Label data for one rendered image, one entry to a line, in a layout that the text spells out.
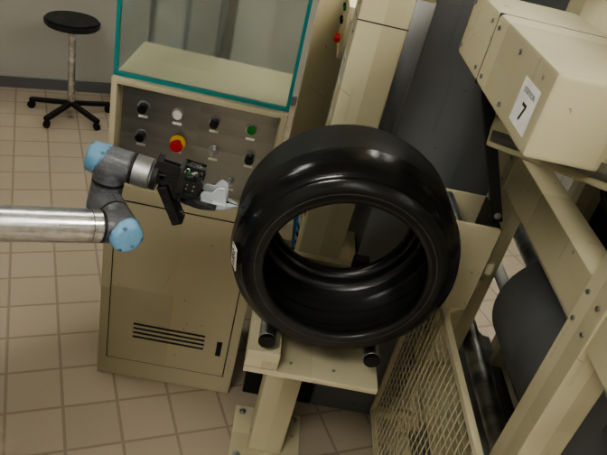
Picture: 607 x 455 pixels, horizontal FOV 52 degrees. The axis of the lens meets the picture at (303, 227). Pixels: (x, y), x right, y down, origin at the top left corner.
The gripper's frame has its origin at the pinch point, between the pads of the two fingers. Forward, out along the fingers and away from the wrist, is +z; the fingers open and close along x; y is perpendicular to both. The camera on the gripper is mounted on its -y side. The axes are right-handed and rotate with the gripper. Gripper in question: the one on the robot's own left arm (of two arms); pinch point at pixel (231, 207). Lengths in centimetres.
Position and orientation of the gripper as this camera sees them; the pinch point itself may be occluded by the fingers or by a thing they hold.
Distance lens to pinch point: 151.8
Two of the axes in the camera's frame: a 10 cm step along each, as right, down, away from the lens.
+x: 0.4, -5.3, 8.5
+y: 3.3, -7.9, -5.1
